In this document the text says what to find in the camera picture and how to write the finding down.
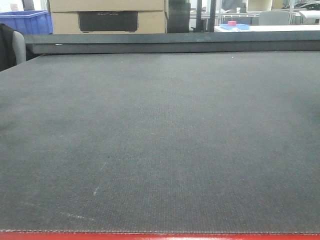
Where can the black conveyor belt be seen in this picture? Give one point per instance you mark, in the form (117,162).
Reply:
(161,143)

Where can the large cardboard box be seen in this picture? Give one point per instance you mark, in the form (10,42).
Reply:
(109,16)

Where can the white background table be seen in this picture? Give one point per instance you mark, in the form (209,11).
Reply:
(273,28)

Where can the black pillar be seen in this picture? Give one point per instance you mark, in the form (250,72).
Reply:
(178,16)

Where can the blue shallow tray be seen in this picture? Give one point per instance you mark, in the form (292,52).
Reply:
(238,26)

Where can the pink tape roll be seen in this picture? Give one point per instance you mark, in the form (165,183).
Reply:
(231,23)

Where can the grey background chair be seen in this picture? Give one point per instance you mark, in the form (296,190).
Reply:
(273,18)

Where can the blue plastic crate background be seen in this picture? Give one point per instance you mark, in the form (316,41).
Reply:
(30,22)

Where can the black conveyor end rail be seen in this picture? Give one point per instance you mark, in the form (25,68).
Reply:
(158,43)

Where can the red conveyor frame edge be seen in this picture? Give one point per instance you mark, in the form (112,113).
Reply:
(143,236)

